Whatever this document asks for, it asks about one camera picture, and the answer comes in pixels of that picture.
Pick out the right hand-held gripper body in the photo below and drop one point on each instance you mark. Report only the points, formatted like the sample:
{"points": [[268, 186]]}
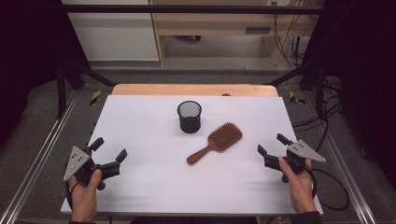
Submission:
{"points": [[303, 151]]}

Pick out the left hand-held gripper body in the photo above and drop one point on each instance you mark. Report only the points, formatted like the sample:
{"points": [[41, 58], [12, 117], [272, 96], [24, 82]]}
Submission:
{"points": [[77, 161]]}

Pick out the brown wooden paddle hairbrush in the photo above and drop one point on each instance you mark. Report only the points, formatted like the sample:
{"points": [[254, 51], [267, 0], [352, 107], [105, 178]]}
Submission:
{"points": [[224, 137]]}

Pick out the black mesh cup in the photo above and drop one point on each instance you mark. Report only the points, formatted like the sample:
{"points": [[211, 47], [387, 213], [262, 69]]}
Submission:
{"points": [[190, 125]]}

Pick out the person's left hand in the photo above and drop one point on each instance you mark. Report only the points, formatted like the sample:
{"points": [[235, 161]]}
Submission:
{"points": [[83, 199]]}

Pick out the person's right hand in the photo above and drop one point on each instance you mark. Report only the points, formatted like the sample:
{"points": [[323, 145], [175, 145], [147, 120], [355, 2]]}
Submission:
{"points": [[300, 191]]}

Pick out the white table mat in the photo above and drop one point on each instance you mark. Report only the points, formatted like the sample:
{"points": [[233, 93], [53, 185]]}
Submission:
{"points": [[155, 180]]}

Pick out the yellow black tape strip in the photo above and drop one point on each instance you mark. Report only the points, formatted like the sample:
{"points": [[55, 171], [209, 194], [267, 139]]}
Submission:
{"points": [[293, 97], [95, 97]]}

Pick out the black metal stand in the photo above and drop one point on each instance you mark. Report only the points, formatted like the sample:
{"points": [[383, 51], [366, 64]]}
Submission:
{"points": [[61, 90], [320, 90]]}

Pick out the person's dark clothing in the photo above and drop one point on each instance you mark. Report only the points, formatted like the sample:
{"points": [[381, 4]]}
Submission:
{"points": [[193, 221]]}

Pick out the black curtain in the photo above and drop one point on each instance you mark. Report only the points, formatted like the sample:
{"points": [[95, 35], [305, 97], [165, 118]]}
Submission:
{"points": [[367, 77], [28, 62]]}

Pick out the white cabinet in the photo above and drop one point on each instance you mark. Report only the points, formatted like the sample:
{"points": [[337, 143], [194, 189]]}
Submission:
{"points": [[115, 37]]}

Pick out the light wooden desk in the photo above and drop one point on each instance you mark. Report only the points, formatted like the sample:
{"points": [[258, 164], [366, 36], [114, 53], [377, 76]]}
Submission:
{"points": [[214, 21]]}

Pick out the aluminium rail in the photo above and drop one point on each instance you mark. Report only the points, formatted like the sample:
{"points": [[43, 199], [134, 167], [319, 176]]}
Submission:
{"points": [[37, 161], [345, 168]]}

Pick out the black horizontal frame bar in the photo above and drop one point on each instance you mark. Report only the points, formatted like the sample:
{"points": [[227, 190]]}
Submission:
{"points": [[186, 9]]}

